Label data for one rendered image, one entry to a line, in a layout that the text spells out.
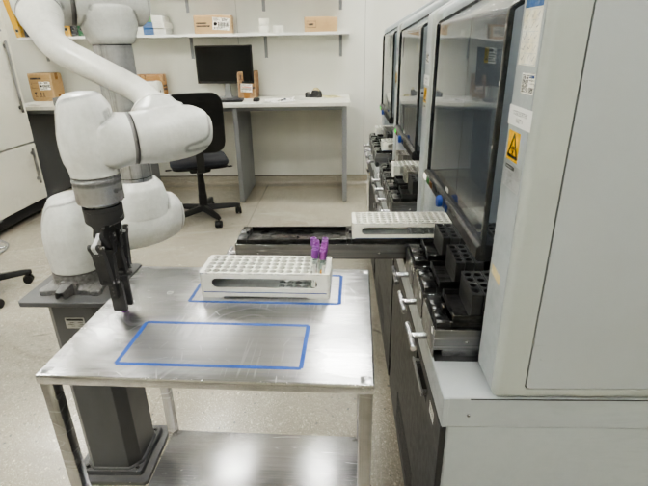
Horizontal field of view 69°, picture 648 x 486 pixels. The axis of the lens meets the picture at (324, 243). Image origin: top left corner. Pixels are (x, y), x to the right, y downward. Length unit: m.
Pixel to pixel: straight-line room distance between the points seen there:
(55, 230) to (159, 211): 0.28
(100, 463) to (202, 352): 1.04
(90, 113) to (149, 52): 4.24
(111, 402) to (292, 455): 0.61
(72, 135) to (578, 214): 0.86
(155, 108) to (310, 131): 3.97
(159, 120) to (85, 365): 0.48
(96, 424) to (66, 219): 0.70
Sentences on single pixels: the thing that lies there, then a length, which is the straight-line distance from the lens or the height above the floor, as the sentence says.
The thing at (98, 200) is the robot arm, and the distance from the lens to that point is 1.00.
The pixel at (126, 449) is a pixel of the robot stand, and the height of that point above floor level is 0.11.
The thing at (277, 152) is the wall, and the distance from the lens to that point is 5.01.
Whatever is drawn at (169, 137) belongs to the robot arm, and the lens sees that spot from 0.99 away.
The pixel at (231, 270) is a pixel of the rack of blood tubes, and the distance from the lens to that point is 1.11.
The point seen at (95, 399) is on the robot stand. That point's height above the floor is 0.33.
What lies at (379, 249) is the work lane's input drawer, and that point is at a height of 0.79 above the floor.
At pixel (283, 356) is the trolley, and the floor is 0.82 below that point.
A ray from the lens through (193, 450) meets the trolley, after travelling 1.54.
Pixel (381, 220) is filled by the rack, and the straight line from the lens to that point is 1.43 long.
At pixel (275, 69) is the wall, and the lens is 4.91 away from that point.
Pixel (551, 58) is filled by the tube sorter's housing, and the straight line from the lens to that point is 0.77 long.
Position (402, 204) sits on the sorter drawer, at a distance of 1.80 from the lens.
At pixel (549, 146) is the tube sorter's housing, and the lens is 0.79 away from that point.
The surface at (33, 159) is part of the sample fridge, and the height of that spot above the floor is 0.48.
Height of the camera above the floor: 1.35
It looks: 23 degrees down
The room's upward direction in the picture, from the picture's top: 1 degrees counter-clockwise
